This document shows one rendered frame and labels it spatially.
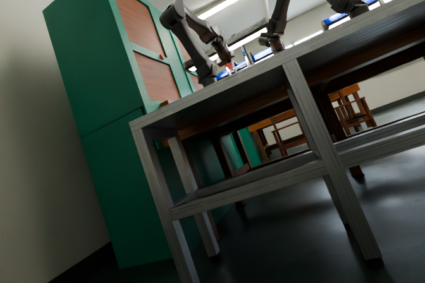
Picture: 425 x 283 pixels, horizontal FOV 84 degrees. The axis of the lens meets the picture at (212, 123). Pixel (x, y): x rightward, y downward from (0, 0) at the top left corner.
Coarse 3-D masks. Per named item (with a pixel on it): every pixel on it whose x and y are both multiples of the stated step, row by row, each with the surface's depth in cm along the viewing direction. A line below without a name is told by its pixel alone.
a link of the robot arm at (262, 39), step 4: (272, 24) 115; (268, 28) 116; (272, 28) 114; (264, 32) 125; (268, 32) 118; (272, 32) 115; (260, 36) 126; (264, 36) 124; (268, 36) 122; (272, 36) 116; (260, 40) 126; (264, 40) 123; (260, 44) 127; (264, 44) 124
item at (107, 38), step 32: (64, 0) 155; (96, 0) 144; (128, 0) 165; (64, 32) 155; (96, 32) 145; (128, 32) 149; (160, 32) 189; (64, 64) 156; (96, 64) 145; (128, 64) 136; (160, 64) 171; (96, 96) 146; (128, 96) 136; (160, 96) 154; (96, 128) 146
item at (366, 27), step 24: (408, 0) 63; (360, 24) 66; (384, 24) 70; (408, 24) 81; (288, 48) 71; (312, 48) 69; (336, 48) 77; (360, 48) 91; (240, 72) 76; (264, 72) 74; (312, 72) 103; (192, 96) 81; (216, 96) 81; (240, 96) 96; (144, 120) 86; (168, 120) 91; (192, 120) 111
